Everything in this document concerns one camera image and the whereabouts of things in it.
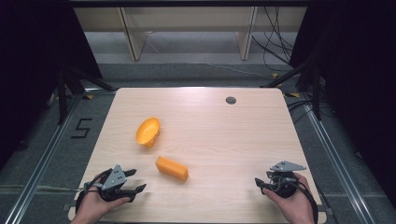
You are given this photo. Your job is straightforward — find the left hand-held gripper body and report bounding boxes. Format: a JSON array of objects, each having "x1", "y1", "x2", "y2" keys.
[{"x1": 99, "y1": 164, "x2": 137, "y2": 203}]

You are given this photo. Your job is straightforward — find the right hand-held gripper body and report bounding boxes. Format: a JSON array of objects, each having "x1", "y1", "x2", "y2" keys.
[{"x1": 266, "y1": 160, "x2": 307, "y2": 199}]

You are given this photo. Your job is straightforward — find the orange rectangular block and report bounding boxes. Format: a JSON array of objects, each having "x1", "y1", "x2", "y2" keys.
[{"x1": 154, "y1": 155, "x2": 190, "y2": 184}]

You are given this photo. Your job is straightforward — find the orange plastic bowl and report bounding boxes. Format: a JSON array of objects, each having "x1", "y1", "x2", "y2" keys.
[{"x1": 134, "y1": 117, "x2": 162, "y2": 148}]

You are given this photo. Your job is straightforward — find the person's right hand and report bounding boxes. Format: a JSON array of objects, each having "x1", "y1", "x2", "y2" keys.
[{"x1": 262, "y1": 172, "x2": 316, "y2": 224}]

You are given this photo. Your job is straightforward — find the person's left hand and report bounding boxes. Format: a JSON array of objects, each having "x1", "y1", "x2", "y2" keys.
[{"x1": 74, "y1": 169, "x2": 132, "y2": 220}]

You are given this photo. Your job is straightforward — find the black tripod stand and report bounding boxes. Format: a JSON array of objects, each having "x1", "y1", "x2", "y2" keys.
[
  {"x1": 56, "y1": 63, "x2": 117, "y2": 126},
  {"x1": 261, "y1": 57, "x2": 323, "y2": 121}
]

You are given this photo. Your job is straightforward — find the black curtain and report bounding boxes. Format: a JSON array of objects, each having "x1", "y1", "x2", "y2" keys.
[
  {"x1": 0, "y1": 0, "x2": 104, "y2": 171},
  {"x1": 289, "y1": 0, "x2": 396, "y2": 206}
]

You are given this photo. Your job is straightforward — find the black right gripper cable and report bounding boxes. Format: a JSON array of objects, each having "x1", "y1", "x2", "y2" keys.
[{"x1": 268, "y1": 174, "x2": 319, "y2": 224}]

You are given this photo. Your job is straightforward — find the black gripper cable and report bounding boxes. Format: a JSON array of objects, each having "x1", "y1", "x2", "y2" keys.
[
  {"x1": 75, "y1": 169, "x2": 114, "y2": 216},
  {"x1": 268, "y1": 174, "x2": 319, "y2": 224}
]

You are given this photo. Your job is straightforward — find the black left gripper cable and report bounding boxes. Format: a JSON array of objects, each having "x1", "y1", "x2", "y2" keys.
[{"x1": 75, "y1": 169, "x2": 114, "y2": 216}]

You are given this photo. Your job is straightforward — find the metal floor rail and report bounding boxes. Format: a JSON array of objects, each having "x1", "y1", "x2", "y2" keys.
[
  {"x1": 284, "y1": 92, "x2": 377, "y2": 224},
  {"x1": 3, "y1": 88, "x2": 117, "y2": 224}
]

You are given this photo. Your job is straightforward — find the black floor cables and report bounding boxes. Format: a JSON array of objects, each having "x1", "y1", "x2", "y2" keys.
[{"x1": 286, "y1": 98, "x2": 314, "y2": 124}]

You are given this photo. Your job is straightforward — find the hanging black cables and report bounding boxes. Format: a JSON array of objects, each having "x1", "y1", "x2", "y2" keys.
[{"x1": 251, "y1": 6, "x2": 295, "y2": 73}]

